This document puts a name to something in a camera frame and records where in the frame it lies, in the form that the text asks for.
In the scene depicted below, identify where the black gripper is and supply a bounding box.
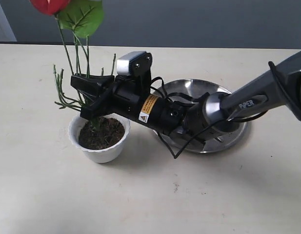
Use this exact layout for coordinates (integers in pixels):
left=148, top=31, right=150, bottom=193
left=70, top=75, right=186, bottom=136

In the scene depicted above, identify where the artificial red anthurium plant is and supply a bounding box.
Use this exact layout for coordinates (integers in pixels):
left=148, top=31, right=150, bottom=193
left=29, top=0, right=117, bottom=134

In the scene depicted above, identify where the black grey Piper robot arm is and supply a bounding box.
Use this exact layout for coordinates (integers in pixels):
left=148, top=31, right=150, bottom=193
left=70, top=51, right=301, bottom=140

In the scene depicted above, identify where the dark potting soil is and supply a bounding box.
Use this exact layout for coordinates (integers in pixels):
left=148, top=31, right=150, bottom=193
left=79, top=117, right=125, bottom=150

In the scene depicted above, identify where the white scalloped flower pot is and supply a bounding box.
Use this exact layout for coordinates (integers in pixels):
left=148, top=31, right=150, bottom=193
left=68, top=114, right=131, bottom=163

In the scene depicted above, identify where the round stainless steel plate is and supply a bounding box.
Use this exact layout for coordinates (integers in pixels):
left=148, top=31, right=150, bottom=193
left=154, top=79, right=251, bottom=158

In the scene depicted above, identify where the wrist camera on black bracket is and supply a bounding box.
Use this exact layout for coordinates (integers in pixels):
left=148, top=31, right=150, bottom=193
left=116, top=51, right=153, bottom=96

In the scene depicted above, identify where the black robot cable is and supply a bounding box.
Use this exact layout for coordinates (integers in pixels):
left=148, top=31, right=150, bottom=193
left=150, top=60, right=287, bottom=159

